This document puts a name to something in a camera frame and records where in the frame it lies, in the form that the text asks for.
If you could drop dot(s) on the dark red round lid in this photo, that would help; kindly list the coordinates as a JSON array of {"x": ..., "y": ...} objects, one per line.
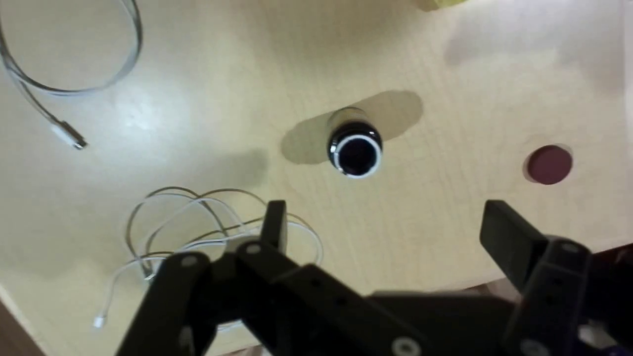
[{"x": 549, "y": 165}]

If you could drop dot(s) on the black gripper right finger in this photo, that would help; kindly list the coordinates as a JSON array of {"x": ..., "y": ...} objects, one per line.
[{"x": 561, "y": 283}]

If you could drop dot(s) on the small dark glass bottle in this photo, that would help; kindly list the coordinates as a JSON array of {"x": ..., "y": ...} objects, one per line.
[{"x": 357, "y": 155}]

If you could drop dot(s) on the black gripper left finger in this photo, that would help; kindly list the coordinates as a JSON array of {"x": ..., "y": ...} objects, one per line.
[{"x": 199, "y": 303}]

